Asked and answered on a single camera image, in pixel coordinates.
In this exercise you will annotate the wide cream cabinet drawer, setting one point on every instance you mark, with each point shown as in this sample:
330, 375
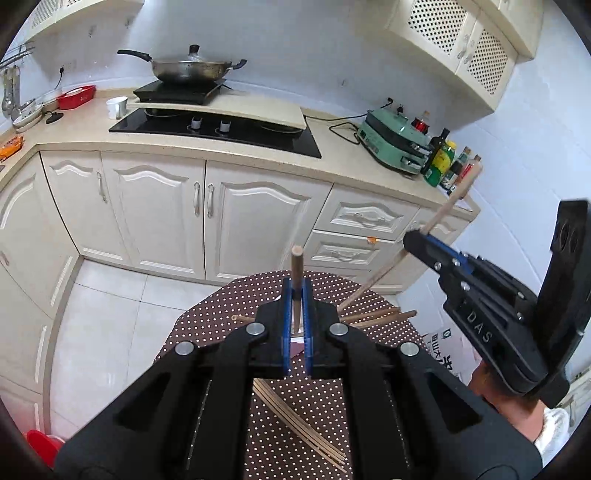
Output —
364, 214

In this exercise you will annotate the person's right hand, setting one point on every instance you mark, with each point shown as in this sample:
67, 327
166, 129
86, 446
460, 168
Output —
503, 410

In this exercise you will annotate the single wooden chopstick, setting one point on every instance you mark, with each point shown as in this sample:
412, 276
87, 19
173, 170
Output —
461, 190
298, 277

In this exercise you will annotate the white mug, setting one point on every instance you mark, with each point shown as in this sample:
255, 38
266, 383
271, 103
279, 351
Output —
117, 108

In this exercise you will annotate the dark glass bottle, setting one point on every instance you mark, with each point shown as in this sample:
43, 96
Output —
436, 152

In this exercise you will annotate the red plastic stool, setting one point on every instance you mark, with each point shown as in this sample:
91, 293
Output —
44, 445

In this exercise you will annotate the soy sauce bottle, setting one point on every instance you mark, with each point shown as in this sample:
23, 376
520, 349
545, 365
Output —
457, 168

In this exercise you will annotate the white printed bag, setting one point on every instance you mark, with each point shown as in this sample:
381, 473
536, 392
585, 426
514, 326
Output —
445, 350

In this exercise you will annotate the green electric cooker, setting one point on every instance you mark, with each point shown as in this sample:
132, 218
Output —
392, 143

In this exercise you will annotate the wooden cutting board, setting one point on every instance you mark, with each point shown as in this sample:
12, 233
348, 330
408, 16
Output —
268, 113

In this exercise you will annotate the cream lattice-door cabinet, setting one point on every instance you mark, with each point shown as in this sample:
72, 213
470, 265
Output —
466, 41
83, 11

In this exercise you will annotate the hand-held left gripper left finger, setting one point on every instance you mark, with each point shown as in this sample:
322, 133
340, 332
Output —
287, 332

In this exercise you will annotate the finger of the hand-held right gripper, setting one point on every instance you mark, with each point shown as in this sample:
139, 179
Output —
427, 251
498, 281

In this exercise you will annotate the black induction cooker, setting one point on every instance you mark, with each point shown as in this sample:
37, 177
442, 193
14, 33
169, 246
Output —
180, 92

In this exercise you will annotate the stack of bowls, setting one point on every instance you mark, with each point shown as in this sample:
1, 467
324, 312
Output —
27, 117

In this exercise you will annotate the glass wok lid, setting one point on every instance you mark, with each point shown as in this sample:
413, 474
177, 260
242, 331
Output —
191, 59

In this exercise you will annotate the black glass gas hob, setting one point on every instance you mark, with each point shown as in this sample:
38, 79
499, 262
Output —
258, 138

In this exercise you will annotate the orange snack packet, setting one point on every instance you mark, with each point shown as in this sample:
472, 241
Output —
11, 146

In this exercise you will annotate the red plastic basket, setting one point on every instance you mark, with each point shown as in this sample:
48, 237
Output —
76, 98

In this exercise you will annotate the bundle of wooden chopsticks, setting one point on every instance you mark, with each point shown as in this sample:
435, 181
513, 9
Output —
295, 423

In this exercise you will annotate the orange sauce bottle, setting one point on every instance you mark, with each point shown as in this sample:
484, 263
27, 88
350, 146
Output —
468, 173

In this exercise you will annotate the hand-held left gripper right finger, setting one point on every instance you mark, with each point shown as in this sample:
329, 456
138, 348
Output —
308, 332

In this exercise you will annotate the small black round stand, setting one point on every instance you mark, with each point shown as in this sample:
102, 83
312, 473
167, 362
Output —
54, 117

